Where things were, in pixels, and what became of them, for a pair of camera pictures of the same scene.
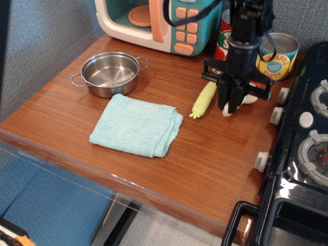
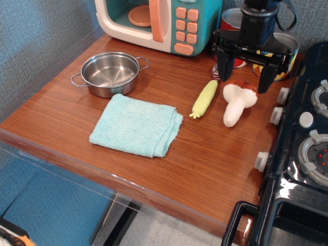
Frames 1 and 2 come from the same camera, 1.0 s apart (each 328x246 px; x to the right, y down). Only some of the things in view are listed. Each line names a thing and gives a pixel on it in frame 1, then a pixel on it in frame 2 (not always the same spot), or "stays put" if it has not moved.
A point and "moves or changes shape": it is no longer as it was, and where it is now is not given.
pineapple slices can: [277, 54] stays put
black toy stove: [293, 207] stays put
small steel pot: [110, 74] stays put
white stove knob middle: [275, 115] stays put
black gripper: [240, 66] -> [256, 41]
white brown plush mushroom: [248, 99] moves or changes shape
